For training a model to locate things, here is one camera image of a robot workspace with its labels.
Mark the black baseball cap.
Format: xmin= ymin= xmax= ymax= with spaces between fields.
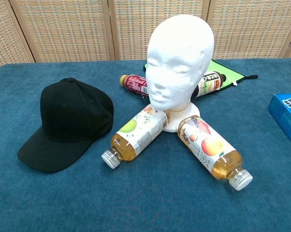
xmin=17 ymin=77 xmax=116 ymax=173

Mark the white foam mannequin head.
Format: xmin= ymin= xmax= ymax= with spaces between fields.
xmin=145 ymin=14 xmax=215 ymax=133

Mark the tea bottle green apple label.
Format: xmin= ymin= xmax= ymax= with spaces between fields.
xmin=101 ymin=104 xmax=170 ymax=169

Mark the red label drink bottle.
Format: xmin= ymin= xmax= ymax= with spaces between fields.
xmin=119 ymin=74 xmax=150 ymax=98

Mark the tea bottle peach label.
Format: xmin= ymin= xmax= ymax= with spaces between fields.
xmin=176 ymin=115 xmax=253 ymax=191

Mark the dark bottle green label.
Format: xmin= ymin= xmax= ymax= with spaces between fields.
xmin=192 ymin=71 xmax=226 ymax=99

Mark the blue carpet table cover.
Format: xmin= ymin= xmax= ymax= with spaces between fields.
xmin=0 ymin=57 xmax=291 ymax=232

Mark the green cloth bag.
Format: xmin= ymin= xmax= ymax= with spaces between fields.
xmin=143 ymin=59 xmax=259 ymax=92

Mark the woven rattan folding screen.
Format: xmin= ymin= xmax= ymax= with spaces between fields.
xmin=0 ymin=0 xmax=291 ymax=72

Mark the blue cookie box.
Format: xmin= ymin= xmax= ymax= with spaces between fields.
xmin=267 ymin=93 xmax=291 ymax=145

